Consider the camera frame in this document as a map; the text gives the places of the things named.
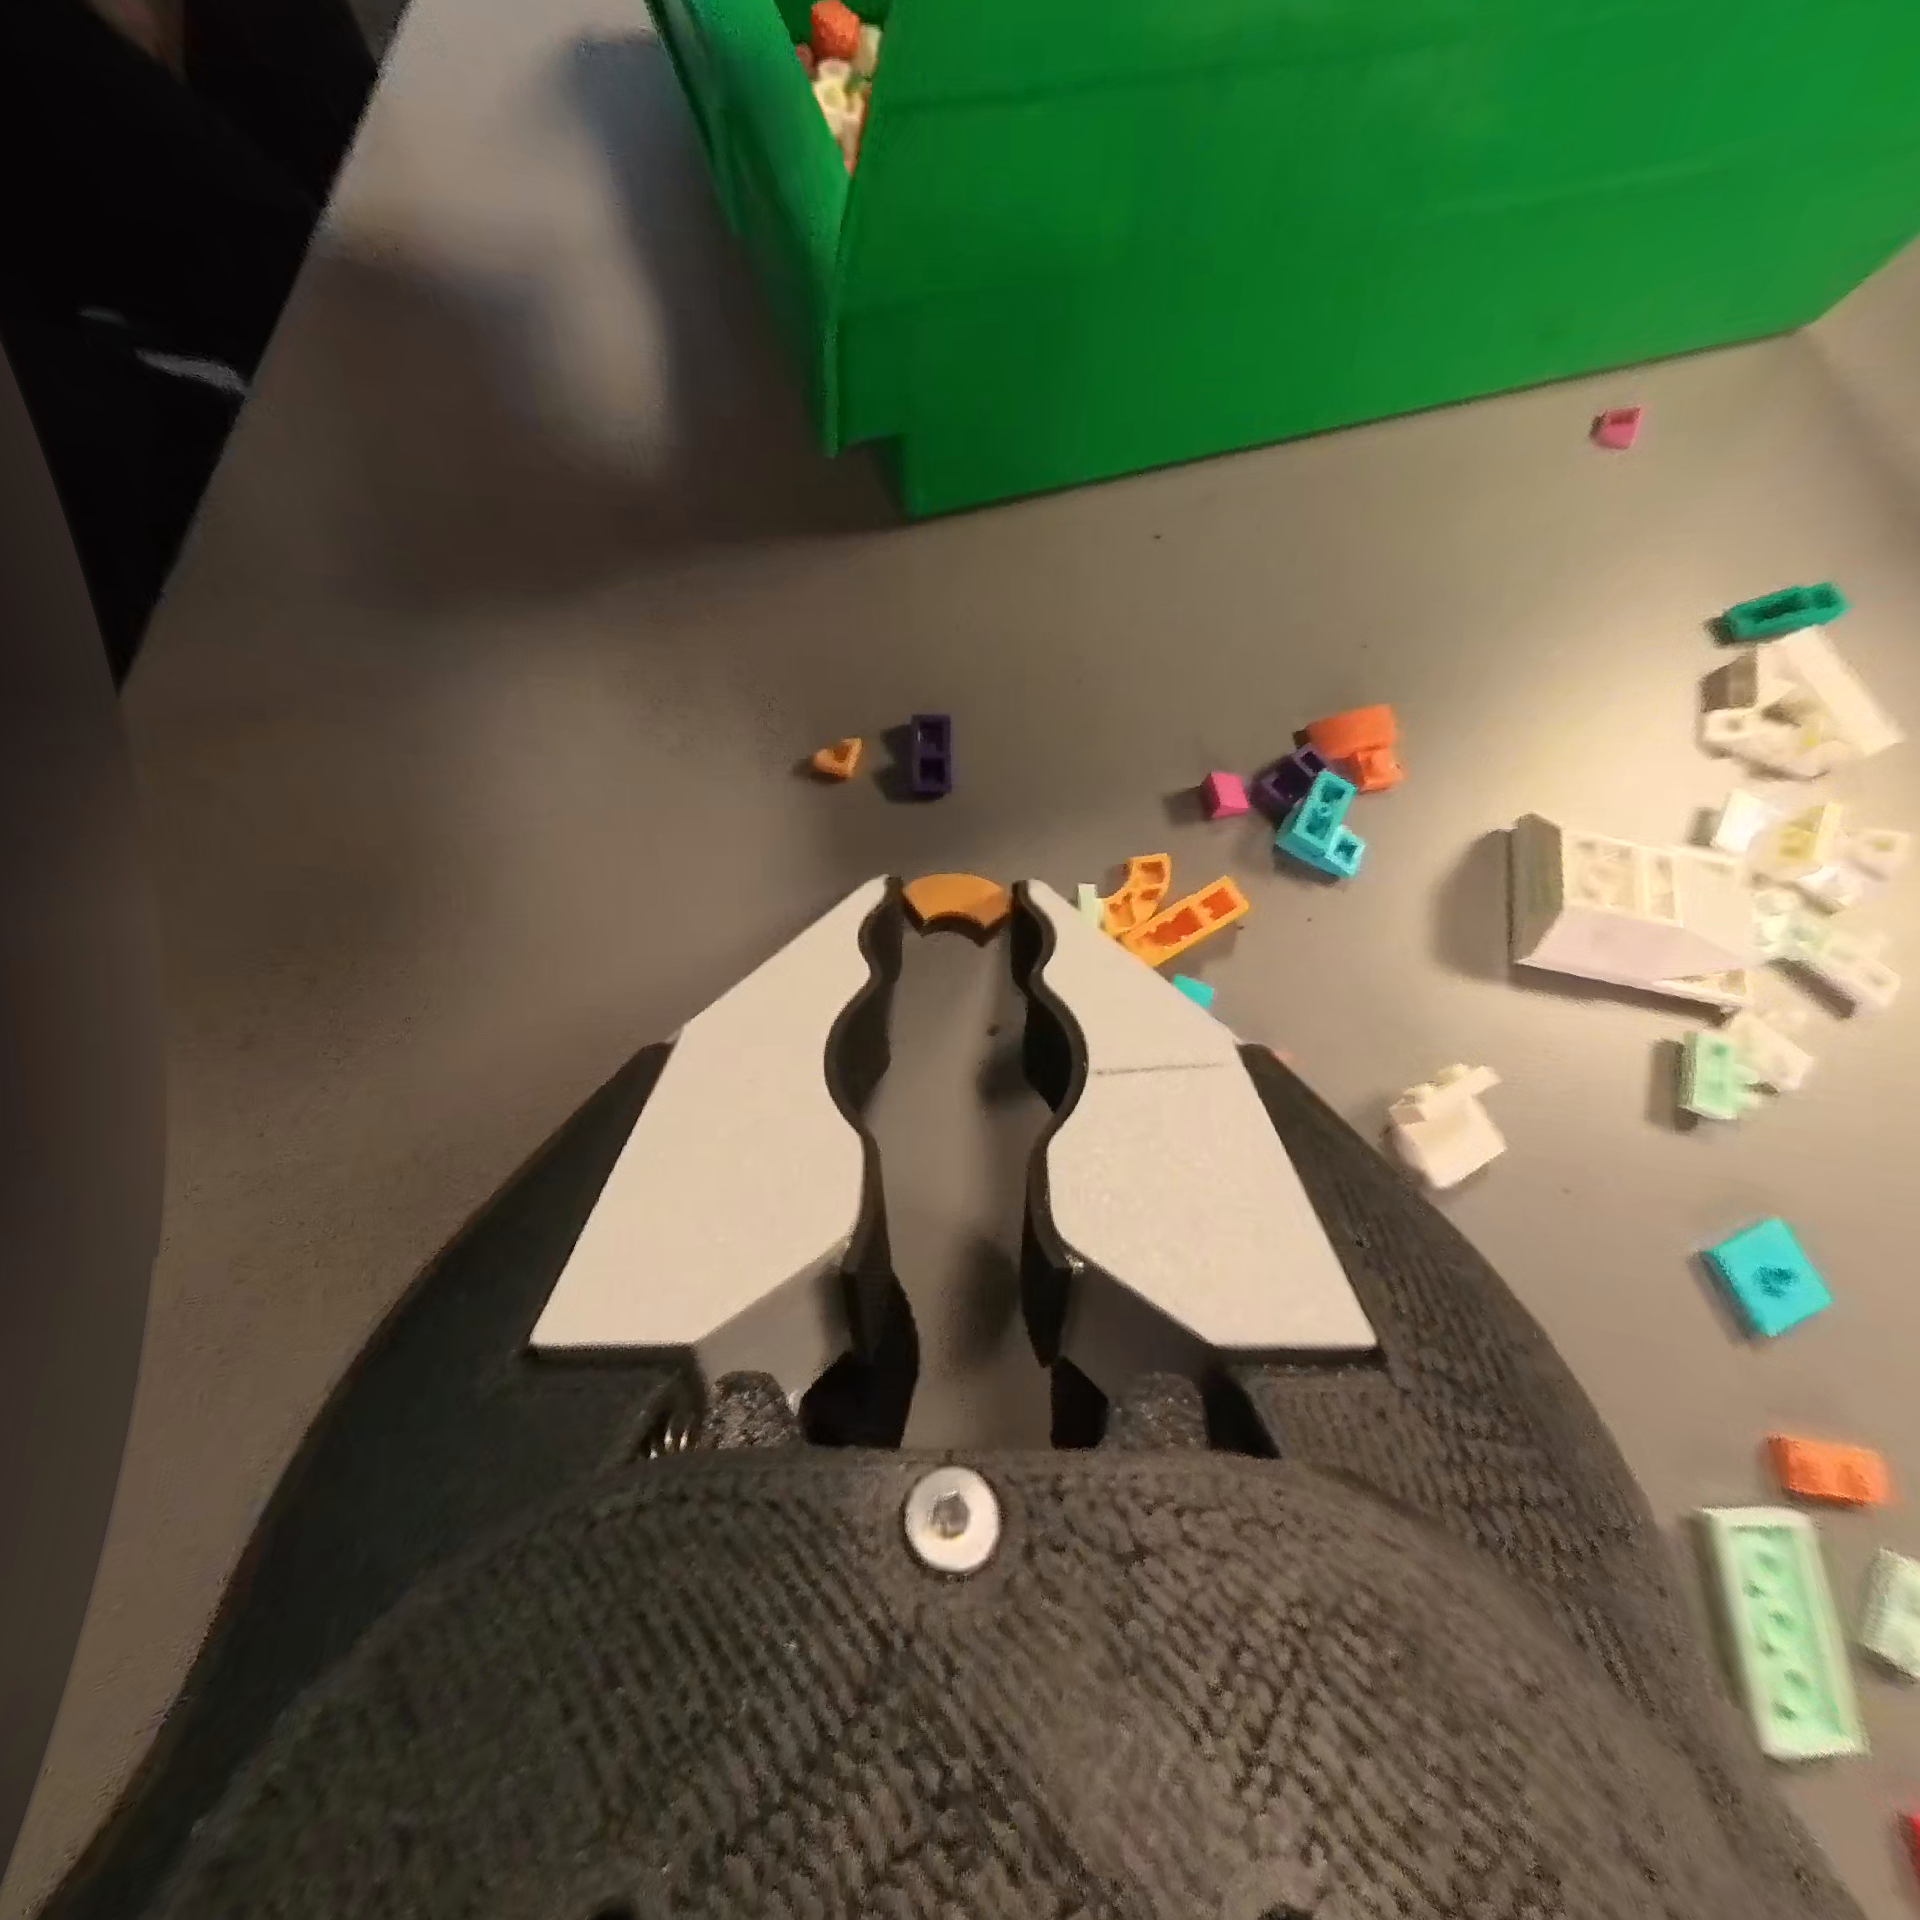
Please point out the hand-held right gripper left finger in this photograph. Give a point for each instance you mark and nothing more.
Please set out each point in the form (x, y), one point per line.
(722, 1170)

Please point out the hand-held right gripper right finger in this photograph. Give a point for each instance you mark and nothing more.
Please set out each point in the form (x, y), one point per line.
(1184, 1182)

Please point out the orange round lego plate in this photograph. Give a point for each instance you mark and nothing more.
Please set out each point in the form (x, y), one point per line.
(955, 897)

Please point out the white lego brick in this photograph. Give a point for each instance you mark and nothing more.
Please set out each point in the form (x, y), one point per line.
(1446, 1130)

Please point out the orange curved lego brick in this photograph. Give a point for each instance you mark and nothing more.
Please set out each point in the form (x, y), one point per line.
(1135, 892)

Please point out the teal corner lego brick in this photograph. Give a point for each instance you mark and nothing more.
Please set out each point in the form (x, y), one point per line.
(1322, 828)

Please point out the pink lego brick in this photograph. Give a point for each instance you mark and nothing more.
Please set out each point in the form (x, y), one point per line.
(1225, 794)

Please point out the small purple lego brick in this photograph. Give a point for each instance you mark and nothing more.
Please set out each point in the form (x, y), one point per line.
(1286, 780)

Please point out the tiny orange lego brick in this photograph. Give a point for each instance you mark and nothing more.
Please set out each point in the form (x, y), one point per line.
(838, 758)

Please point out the dark purple lego brick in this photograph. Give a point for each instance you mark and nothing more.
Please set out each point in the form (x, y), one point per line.
(931, 755)

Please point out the chunky orange lego brick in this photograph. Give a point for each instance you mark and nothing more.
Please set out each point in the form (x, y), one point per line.
(1359, 742)

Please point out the large white lego slope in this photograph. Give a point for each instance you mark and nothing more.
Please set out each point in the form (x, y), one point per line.
(1612, 914)

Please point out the mint green lego brick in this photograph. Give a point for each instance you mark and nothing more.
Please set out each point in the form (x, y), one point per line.
(1709, 1075)

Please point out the teal square lego plate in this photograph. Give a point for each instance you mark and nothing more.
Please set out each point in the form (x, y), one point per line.
(1768, 1274)

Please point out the small orange lego plate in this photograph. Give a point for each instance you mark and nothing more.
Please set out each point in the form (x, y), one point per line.
(1828, 1471)

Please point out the cluster of white lego bricks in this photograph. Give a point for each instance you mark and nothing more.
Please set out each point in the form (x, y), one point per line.
(1824, 882)

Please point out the long mint lego plate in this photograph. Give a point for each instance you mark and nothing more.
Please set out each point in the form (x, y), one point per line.
(1785, 1627)

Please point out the pale mint lego brick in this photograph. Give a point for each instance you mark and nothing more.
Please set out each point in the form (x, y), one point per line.
(1894, 1611)

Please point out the dark green lego plate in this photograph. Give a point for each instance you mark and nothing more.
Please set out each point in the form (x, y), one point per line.
(1781, 608)

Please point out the small pink lego slope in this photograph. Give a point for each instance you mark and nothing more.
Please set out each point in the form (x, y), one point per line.
(1619, 425)

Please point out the pile of mixed lego bricks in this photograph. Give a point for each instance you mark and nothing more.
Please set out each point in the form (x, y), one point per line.
(838, 75)

